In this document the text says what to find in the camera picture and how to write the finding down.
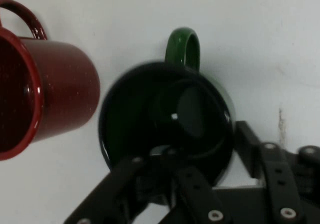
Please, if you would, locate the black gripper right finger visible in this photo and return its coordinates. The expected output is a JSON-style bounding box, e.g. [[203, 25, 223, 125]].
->
[[234, 120, 320, 224]]

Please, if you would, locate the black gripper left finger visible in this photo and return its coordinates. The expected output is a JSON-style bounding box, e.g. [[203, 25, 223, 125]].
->
[[63, 145, 231, 224]]

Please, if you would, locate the green enamel mug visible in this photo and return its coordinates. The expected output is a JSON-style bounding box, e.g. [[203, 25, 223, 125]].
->
[[97, 27, 237, 186]]

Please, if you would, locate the dark red speckled mug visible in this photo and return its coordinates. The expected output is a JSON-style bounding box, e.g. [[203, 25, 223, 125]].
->
[[0, 0, 102, 162]]

